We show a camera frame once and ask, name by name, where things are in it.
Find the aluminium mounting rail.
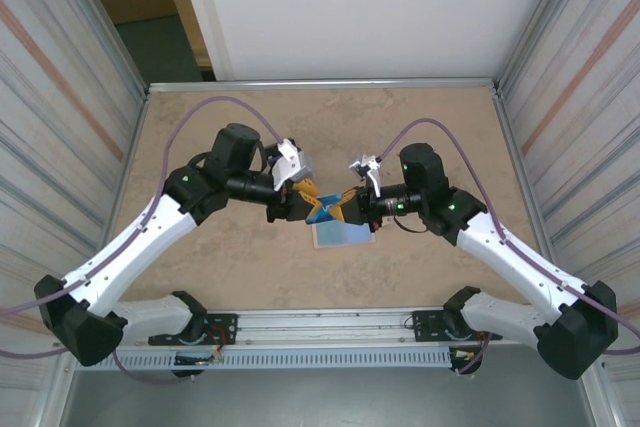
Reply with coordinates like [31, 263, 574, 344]
[114, 309, 539, 351]

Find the small green circuit board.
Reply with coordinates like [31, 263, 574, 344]
[173, 354, 224, 366]

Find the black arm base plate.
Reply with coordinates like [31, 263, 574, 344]
[148, 312, 239, 347]
[405, 309, 501, 347]

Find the aluminium frame post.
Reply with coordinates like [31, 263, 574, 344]
[497, 0, 594, 98]
[59, 0, 151, 101]

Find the aluminium table edge bar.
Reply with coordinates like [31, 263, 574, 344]
[493, 92, 569, 303]
[89, 91, 151, 311]

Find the grey slotted cable duct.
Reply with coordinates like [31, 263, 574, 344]
[99, 349, 454, 372]

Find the grey metal shelf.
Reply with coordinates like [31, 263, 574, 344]
[64, 369, 599, 427]

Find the aluminium frame crossbar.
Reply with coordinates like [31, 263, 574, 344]
[146, 78, 503, 94]

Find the white door frame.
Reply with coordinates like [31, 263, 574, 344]
[172, 0, 236, 82]

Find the light blue card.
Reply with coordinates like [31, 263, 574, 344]
[310, 219, 376, 250]

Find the translucent corrugated enclosure panel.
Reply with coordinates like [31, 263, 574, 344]
[499, 0, 640, 388]
[0, 0, 147, 393]

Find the blue card white mark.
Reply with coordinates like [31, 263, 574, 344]
[304, 193, 352, 225]

